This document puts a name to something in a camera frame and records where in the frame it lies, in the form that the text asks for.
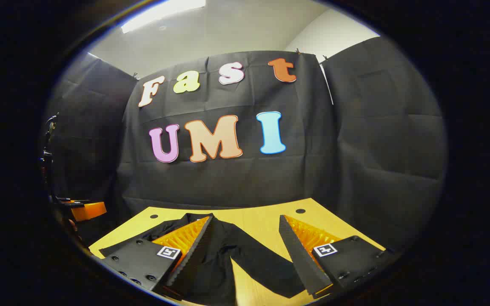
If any black buttoned jacket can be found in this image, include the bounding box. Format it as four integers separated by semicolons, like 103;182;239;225
100;212;307;306

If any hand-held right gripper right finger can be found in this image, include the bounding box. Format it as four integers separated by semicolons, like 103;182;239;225
278;214;399;298

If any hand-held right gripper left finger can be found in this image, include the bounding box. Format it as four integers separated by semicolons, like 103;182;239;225
100;215;215;301

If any black backdrop cloth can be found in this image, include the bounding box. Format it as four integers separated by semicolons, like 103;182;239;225
43;36;447;255

